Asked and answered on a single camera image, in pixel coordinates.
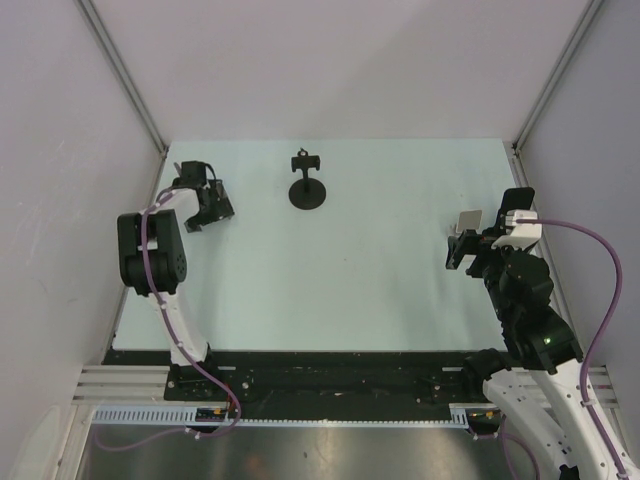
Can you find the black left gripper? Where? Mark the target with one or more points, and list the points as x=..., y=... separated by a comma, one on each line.
x=221, y=209

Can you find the aluminium corner frame post right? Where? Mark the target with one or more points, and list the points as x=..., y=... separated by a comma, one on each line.
x=574, y=42

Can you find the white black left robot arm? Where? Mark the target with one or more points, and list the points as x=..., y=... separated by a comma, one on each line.
x=152, y=257

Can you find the white phone stand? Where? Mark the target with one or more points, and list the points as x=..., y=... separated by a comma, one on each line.
x=466, y=220

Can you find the aluminium corner frame post left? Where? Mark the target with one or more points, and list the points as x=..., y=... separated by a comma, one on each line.
x=114, y=59

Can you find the aluminium corner frame post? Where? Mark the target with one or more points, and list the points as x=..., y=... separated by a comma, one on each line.
x=114, y=59
x=574, y=42

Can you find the black phone on black stand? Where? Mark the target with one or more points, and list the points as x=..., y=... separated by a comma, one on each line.
x=520, y=198

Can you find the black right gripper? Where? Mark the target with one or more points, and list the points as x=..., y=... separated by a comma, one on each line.
x=471, y=242

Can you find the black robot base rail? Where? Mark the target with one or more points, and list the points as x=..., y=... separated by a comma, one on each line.
x=316, y=386

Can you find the black round-base phone stand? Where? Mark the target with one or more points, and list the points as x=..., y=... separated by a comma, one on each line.
x=306, y=193

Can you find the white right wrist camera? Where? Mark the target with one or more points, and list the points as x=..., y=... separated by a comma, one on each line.
x=520, y=230

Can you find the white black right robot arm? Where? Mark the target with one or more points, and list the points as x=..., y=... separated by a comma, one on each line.
x=541, y=384

